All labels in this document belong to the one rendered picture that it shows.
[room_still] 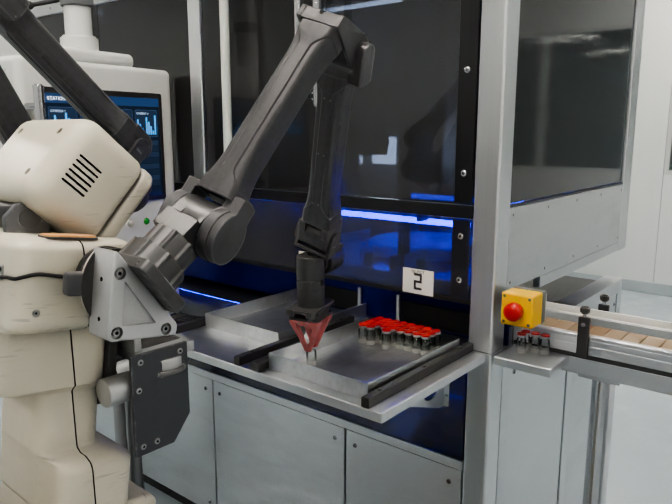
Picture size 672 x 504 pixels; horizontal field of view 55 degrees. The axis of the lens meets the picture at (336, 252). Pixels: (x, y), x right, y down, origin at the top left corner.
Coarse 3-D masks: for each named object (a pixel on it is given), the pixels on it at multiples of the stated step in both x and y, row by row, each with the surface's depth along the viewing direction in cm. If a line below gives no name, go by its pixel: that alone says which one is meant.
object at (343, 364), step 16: (336, 336) 151; (352, 336) 156; (272, 352) 135; (288, 352) 139; (304, 352) 143; (320, 352) 144; (336, 352) 144; (352, 352) 144; (368, 352) 144; (384, 352) 144; (400, 352) 144; (432, 352) 135; (272, 368) 134; (288, 368) 131; (304, 368) 128; (320, 368) 126; (336, 368) 135; (352, 368) 135; (368, 368) 135; (384, 368) 135; (400, 368) 126; (320, 384) 126; (336, 384) 123; (352, 384) 121; (368, 384) 118; (384, 384) 123
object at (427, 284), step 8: (408, 272) 154; (416, 272) 152; (424, 272) 151; (432, 272) 150; (408, 280) 154; (424, 280) 151; (432, 280) 150; (408, 288) 154; (424, 288) 152; (432, 288) 150; (432, 296) 150
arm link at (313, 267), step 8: (296, 256) 130; (304, 256) 129; (312, 256) 129; (296, 264) 131; (304, 264) 129; (312, 264) 128; (320, 264) 129; (296, 272) 131; (304, 272) 129; (312, 272) 129; (320, 272) 130; (304, 280) 129; (312, 280) 129; (320, 280) 130
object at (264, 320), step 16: (240, 304) 173; (256, 304) 177; (272, 304) 182; (288, 304) 185; (208, 320) 163; (224, 320) 159; (240, 320) 169; (256, 320) 169; (272, 320) 169; (288, 320) 169; (256, 336) 153; (272, 336) 149; (288, 336) 151
